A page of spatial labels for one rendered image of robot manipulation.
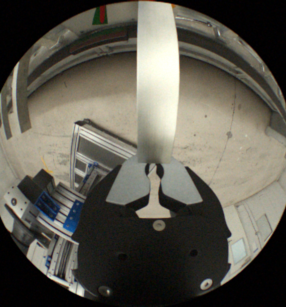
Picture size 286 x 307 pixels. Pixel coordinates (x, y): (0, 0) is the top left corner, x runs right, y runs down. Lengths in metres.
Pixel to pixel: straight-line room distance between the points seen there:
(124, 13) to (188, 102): 0.89
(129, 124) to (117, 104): 0.23
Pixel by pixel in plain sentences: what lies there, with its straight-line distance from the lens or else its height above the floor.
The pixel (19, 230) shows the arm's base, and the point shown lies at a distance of 0.63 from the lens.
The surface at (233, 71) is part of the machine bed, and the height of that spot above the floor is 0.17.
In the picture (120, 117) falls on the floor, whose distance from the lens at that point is 0.98.
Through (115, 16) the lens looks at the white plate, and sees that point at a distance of 0.32.
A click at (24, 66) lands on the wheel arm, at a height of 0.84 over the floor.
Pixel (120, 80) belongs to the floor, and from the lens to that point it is 0.98.
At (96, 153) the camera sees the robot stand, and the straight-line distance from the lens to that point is 0.96.
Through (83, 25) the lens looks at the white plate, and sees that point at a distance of 0.35.
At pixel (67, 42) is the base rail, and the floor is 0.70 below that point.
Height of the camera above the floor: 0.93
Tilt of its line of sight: 59 degrees down
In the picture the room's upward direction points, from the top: 174 degrees counter-clockwise
